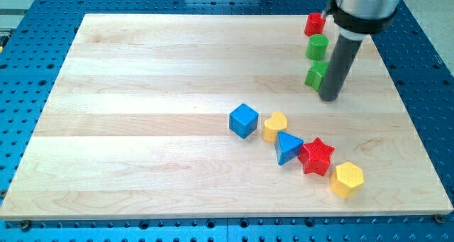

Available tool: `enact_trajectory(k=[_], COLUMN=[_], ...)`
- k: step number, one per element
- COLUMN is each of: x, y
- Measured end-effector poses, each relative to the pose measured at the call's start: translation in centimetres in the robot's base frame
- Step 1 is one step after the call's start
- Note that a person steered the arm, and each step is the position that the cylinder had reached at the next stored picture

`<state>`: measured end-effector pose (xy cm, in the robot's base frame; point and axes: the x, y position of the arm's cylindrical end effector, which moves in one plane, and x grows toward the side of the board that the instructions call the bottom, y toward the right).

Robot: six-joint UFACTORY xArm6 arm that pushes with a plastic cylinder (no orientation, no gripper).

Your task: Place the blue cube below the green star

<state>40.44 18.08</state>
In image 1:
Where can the blue triangle block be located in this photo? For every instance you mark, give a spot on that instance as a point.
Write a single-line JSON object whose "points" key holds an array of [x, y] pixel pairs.
{"points": [[287, 147]]}

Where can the red cylinder block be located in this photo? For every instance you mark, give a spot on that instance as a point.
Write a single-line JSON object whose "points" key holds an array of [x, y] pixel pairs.
{"points": [[314, 24]]}

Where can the green star block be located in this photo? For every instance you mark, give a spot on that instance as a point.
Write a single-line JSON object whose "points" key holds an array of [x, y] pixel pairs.
{"points": [[316, 74]]}

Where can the blue cube block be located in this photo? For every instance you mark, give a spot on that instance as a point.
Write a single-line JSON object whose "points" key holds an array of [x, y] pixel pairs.
{"points": [[243, 120]]}

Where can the green cylinder block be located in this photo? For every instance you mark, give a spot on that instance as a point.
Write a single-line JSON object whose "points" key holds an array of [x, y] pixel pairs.
{"points": [[316, 48]]}

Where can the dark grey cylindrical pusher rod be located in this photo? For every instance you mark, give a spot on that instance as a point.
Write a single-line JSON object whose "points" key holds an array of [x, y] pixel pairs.
{"points": [[342, 58]]}

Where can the blue perforated metal table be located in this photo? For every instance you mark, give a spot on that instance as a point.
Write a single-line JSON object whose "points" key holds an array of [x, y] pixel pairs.
{"points": [[417, 51]]}

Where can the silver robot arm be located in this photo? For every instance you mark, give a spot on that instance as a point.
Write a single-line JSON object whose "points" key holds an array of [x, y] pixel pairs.
{"points": [[355, 19]]}

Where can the red star block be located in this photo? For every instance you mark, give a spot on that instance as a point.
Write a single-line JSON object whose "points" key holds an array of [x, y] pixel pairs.
{"points": [[316, 157]]}

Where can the yellow heart block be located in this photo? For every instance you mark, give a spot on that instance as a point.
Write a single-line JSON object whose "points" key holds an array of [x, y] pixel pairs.
{"points": [[271, 126]]}

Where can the light wooden board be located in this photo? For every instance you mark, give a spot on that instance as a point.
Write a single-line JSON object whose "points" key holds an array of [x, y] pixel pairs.
{"points": [[136, 127]]}

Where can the yellow hexagon block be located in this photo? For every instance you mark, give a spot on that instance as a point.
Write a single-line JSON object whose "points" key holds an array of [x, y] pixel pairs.
{"points": [[346, 180]]}

